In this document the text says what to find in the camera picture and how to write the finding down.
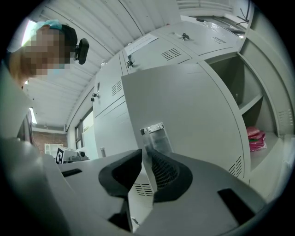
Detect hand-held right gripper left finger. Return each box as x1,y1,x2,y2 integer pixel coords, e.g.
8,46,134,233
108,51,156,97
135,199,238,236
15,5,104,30
46,148,143,233

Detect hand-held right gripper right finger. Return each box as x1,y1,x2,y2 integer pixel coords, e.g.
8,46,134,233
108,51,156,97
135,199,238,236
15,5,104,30
137,149,268,236

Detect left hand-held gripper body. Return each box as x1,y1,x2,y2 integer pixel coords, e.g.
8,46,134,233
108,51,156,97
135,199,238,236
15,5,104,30
54,145,91,165

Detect grey locker door with card holder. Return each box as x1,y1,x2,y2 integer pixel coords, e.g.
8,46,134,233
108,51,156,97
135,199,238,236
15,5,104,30
121,62,251,186

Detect grey locker door with vents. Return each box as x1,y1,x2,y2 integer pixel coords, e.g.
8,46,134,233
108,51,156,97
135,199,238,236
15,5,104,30
237,23,295,139

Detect grey metal locker cabinet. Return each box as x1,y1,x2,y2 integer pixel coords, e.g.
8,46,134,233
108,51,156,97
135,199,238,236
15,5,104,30
92,20,295,203

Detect white background shelf unit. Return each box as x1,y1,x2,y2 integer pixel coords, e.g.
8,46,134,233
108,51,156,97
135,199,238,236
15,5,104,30
44,142,59,155

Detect dark framed window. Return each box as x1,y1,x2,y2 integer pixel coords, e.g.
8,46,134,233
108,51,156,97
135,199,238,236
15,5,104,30
74,108,94,151

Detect person's white clothing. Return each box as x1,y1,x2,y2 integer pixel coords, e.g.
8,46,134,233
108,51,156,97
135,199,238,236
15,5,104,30
0,59,44,154

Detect stack of pink packets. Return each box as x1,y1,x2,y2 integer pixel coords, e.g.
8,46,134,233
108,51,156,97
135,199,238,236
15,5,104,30
246,126,267,152

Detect person's head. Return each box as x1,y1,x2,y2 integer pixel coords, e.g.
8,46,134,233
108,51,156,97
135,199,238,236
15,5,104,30
9,22,78,85

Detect teal hair cap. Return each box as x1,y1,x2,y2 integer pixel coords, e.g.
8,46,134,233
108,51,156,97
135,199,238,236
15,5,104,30
34,19,63,31

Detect white paper label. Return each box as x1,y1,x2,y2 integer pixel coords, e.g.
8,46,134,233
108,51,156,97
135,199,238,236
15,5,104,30
124,33,159,56

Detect black head camera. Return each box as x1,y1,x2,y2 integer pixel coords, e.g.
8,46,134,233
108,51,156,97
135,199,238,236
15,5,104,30
75,38,90,65

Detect black cables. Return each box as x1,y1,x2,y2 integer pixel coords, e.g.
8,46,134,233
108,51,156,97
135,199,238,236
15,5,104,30
236,0,252,25

